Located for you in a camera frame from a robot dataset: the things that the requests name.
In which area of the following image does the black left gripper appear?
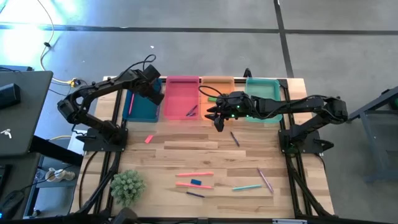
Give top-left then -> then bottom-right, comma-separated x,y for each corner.
132,73 -> 165,106

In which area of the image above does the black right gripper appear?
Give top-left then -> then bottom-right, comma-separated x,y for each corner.
203,91 -> 254,122

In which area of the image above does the pink pencil orange eraser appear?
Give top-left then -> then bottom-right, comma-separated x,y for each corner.
175,181 -> 215,190
127,92 -> 136,116
175,171 -> 215,178

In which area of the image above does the dark pen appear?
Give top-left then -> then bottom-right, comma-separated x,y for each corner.
229,131 -> 241,147

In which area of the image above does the teal pen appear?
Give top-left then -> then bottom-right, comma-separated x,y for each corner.
231,184 -> 263,192

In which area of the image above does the lilac pen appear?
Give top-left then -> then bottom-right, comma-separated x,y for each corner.
256,167 -> 275,195

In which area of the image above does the blue plastic bin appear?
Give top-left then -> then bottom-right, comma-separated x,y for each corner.
122,77 -> 163,123

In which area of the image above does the pink plastic bin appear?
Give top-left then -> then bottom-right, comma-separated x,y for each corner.
164,75 -> 200,121

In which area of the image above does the orange plastic bin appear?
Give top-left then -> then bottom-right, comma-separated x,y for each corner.
200,77 -> 236,121

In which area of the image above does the teal plastic bin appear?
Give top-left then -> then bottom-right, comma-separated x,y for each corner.
244,77 -> 284,124

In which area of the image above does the green artificial plant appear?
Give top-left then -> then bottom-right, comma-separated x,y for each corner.
109,169 -> 147,208

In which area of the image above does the white figurine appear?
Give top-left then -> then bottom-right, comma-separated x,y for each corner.
44,167 -> 76,184

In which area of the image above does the dark grey desk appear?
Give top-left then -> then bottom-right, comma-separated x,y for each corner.
0,70 -> 54,157

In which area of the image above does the black box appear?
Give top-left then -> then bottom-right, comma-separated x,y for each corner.
0,82 -> 22,110

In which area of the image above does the grey blue cart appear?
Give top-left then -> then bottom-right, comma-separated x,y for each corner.
347,86 -> 398,184

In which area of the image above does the black computer mouse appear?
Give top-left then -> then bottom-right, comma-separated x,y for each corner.
0,189 -> 25,220

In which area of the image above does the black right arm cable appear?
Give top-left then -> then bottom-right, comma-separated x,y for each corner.
198,85 -> 224,101

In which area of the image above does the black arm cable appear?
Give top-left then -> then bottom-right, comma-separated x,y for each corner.
198,85 -> 224,101
118,54 -> 157,78

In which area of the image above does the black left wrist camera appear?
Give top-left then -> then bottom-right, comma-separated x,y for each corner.
142,64 -> 162,82

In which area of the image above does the black aluminium rig frame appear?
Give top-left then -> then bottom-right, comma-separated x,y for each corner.
73,76 -> 336,224

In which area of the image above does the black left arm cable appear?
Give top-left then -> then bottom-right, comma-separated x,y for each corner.
118,54 -> 157,78

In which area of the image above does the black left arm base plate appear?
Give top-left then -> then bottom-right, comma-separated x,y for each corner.
76,126 -> 129,153

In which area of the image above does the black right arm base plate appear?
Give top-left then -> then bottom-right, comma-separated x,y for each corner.
277,128 -> 335,156

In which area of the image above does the white floor cable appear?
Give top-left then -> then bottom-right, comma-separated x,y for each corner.
36,0 -> 77,85

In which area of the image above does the silver bracket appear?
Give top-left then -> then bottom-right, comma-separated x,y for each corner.
272,218 -> 308,224

